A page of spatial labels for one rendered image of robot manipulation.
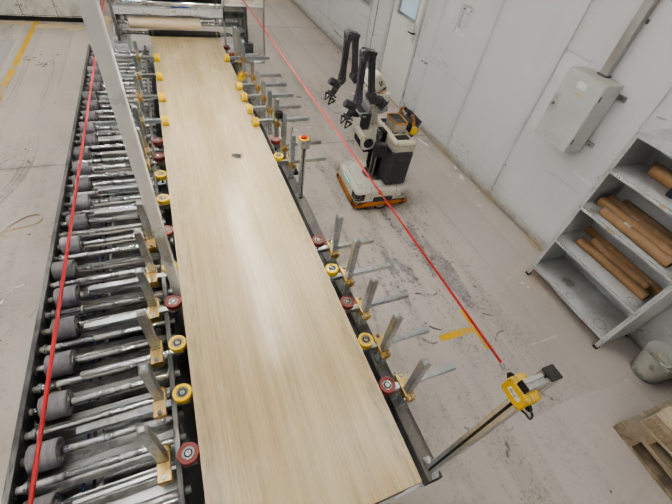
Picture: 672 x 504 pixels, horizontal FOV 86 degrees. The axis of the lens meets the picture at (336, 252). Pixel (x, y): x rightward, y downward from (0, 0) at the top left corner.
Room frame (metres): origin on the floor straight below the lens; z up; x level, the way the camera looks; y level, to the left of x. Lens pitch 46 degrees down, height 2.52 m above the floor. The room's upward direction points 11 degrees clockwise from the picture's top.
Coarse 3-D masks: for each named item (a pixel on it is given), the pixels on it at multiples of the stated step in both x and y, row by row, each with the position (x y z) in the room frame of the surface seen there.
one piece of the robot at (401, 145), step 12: (384, 120) 3.71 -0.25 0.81; (384, 132) 3.46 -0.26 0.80; (408, 132) 3.54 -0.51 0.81; (396, 144) 3.28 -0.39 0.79; (408, 144) 3.34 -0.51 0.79; (372, 156) 3.52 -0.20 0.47; (396, 156) 3.29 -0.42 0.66; (408, 156) 3.35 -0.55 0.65; (372, 168) 3.46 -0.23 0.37; (384, 168) 3.35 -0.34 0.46; (396, 168) 3.31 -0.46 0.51; (384, 180) 3.29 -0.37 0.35; (396, 180) 3.33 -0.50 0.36
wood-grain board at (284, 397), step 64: (192, 64) 4.00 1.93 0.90; (192, 128) 2.70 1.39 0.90; (256, 128) 2.89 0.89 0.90; (192, 192) 1.89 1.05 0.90; (256, 192) 2.01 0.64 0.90; (192, 256) 1.33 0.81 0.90; (256, 256) 1.42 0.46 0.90; (192, 320) 0.92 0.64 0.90; (256, 320) 0.99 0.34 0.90; (320, 320) 1.06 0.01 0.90; (192, 384) 0.61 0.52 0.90; (256, 384) 0.66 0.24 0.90; (320, 384) 0.72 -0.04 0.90; (256, 448) 0.41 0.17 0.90; (320, 448) 0.45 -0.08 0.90; (384, 448) 0.50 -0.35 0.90
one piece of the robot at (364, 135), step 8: (384, 96) 3.32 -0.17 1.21; (368, 104) 3.38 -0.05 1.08; (376, 112) 3.37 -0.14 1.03; (384, 112) 3.40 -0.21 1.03; (360, 120) 3.46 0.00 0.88; (376, 120) 3.39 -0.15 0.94; (360, 128) 3.44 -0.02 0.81; (376, 128) 3.35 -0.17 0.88; (360, 136) 3.32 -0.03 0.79; (368, 136) 3.32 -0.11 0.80; (360, 144) 3.31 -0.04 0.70; (368, 144) 3.32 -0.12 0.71
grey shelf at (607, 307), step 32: (640, 160) 2.82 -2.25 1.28; (608, 192) 2.78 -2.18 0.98; (640, 192) 2.39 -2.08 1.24; (576, 224) 2.74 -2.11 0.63; (608, 224) 2.43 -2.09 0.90; (544, 256) 2.70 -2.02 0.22; (576, 256) 2.43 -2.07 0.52; (640, 256) 2.13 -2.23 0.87; (576, 288) 2.43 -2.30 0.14; (608, 288) 2.12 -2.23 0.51; (608, 320) 2.10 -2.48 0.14; (640, 320) 1.96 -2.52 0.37
